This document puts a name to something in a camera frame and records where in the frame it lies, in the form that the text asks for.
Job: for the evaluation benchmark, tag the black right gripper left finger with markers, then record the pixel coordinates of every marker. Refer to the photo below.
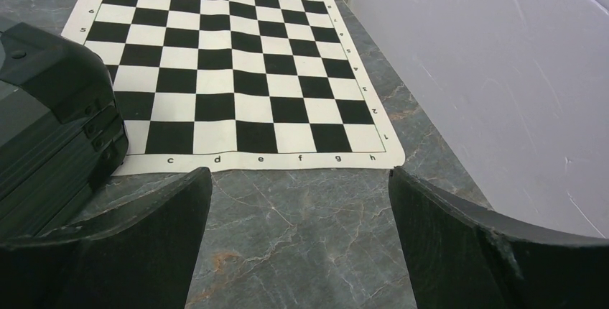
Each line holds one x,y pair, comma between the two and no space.
140,254

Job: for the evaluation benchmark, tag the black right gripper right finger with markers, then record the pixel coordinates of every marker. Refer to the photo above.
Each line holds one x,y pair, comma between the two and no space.
462,255

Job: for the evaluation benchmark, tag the black poker case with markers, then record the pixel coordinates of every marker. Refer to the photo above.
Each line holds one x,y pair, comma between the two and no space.
62,134

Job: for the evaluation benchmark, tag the black white chessboard mat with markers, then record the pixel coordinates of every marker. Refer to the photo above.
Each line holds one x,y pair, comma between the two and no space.
237,85

